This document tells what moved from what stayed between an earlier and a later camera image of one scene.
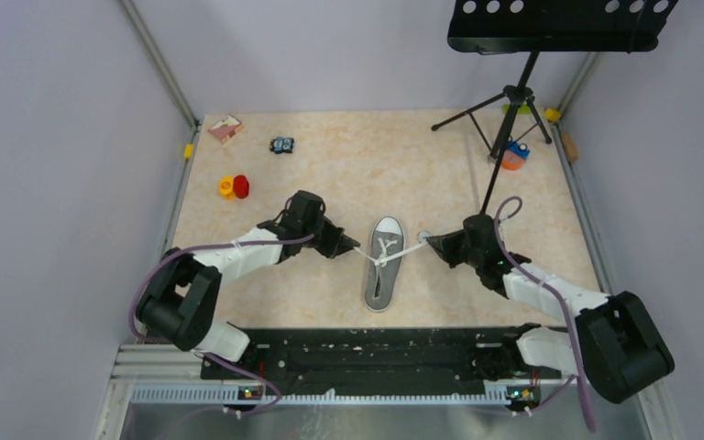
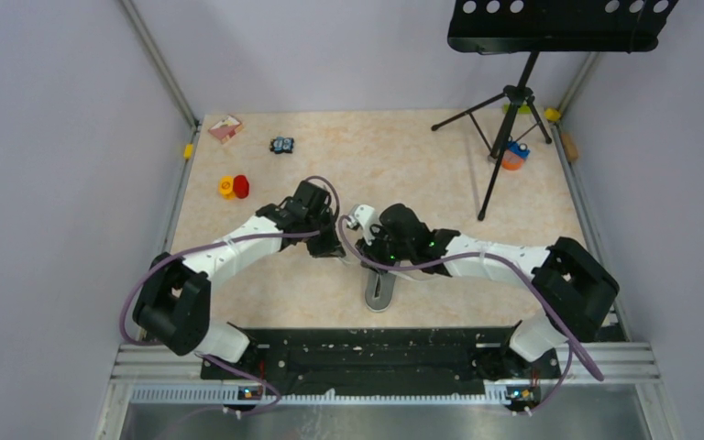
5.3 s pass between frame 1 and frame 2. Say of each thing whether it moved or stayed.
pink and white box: stayed
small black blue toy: stayed
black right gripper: moved
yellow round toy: stayed
